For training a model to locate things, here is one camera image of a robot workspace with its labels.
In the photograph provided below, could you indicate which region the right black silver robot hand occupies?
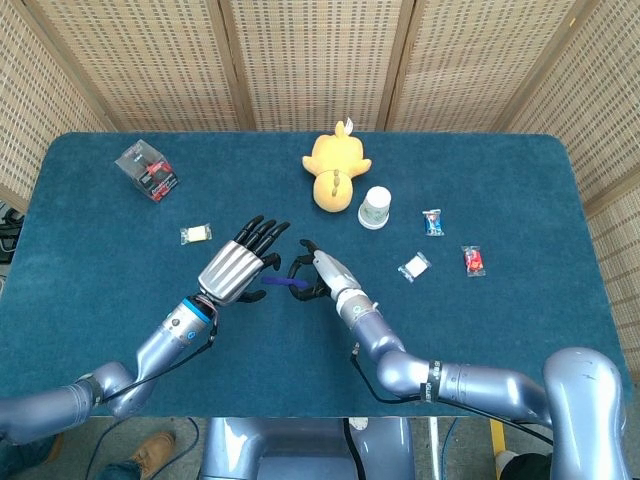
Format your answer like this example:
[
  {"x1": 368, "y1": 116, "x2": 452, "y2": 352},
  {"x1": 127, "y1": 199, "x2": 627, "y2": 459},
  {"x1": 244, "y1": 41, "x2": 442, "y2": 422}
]
[{"x1": 288, "y1": 238, "x2": 362, "y2": 303}]

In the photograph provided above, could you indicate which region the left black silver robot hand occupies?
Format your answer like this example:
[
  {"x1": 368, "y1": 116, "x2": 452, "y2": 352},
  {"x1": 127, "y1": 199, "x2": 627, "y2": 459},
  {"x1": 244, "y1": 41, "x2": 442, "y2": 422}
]
[{"x1": 198, "y1": 214, "x2": 292, "y2": 307}]

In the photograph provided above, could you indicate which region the purple stretchy band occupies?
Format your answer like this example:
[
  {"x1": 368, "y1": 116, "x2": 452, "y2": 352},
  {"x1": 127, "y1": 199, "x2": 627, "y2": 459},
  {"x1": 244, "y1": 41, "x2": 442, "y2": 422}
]
[{"x1": 263, "y1": 274, "x2": 310, "y2": 290}]

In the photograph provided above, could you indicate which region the yellow candy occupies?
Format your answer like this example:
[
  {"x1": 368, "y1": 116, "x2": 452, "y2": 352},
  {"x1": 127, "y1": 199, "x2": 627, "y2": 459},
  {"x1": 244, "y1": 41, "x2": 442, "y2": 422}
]
[{"x1": 179, "y1": 224, "x2": 214, "y2": 246}]

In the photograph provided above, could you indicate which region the white candy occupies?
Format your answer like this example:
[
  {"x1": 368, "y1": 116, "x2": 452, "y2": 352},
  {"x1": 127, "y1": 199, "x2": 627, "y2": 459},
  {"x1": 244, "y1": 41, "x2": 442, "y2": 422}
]
[{"x1": 397, "y1": 251, "x2": 432, "y2": 283}]

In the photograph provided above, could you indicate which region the white paper cup stack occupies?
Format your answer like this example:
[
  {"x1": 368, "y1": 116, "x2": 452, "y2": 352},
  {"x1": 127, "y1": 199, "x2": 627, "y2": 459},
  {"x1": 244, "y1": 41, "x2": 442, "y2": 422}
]
[{"x1": 357, "y1": 185, "x2": 393, "y2": 231}]

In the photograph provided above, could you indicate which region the yellow plush toy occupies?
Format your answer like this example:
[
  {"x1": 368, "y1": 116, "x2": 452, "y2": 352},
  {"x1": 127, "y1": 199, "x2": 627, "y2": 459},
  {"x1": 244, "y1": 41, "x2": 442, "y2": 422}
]
[{"x1": 301, "y1": 119, "x2": 373, "y2": 213}]

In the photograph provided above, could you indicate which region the teal table cloth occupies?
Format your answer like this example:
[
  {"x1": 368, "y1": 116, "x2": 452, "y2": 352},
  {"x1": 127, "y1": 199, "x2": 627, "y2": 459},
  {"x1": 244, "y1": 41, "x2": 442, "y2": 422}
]
[{"x1": 0, "y1": 130, "x2": 640, "y2": 419}]

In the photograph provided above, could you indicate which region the blue snack packet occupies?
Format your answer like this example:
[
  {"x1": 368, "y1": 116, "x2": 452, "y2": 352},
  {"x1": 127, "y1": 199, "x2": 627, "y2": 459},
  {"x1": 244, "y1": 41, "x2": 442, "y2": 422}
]
[{"x1": 422, "y1": 208, "x2": 445, "y2": 237}]

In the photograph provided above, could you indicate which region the clear coffee capsule box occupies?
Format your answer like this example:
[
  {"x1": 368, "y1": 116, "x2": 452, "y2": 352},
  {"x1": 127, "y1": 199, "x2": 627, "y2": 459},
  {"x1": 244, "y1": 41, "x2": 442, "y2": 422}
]
[{"x1": 114, "y1": 139, "x2": 180, "y2": 204}]

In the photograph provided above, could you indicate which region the red snack packet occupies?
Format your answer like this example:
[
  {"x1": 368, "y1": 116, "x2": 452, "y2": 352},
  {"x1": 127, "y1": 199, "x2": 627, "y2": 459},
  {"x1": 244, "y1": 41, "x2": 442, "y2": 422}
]
[{"x1": 460, "y1": 244, "x2": 487, "y2": 278}]

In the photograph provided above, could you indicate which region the blue-grey robot torso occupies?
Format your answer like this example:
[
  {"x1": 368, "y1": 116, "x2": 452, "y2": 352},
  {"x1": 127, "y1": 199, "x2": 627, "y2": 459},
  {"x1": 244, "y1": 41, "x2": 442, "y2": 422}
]
[{"x1": 199, "y1": 417, "x2": 416, "y2": 480}]

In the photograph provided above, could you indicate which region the brown leather shoe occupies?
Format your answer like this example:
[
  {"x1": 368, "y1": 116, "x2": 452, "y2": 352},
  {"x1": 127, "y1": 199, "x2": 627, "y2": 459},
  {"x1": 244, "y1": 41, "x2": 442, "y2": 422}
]
[{"x1": 129, "y1": 430, "x2": 177, "y2": 480}]

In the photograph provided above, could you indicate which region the white metal pole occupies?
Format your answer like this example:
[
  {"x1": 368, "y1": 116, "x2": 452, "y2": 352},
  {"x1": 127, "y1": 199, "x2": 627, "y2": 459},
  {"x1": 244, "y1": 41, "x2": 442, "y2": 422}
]
[{"x1": 428, "y1": 417, "x2": 442, "y2": 480}]

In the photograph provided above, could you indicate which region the woven wooden folding screen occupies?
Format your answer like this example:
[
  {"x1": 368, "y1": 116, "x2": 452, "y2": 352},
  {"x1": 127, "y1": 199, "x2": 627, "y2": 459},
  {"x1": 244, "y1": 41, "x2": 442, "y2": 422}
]
[{"x1": 0, "y1": 0, "x2": 640, "y2": 386}]

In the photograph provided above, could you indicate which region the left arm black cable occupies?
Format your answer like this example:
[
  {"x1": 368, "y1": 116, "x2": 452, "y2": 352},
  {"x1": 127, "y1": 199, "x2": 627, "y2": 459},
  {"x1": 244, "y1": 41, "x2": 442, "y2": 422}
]
[{"x1": 92, "y1": 312, "x2": 220, "y2": 404}]

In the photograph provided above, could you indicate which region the black cable bundle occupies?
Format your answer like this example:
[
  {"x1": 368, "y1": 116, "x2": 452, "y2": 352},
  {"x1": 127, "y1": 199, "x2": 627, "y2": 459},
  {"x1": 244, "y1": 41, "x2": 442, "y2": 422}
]
[{"x1": 0, "y1": 202, "x2": 25, "y2": 264}]

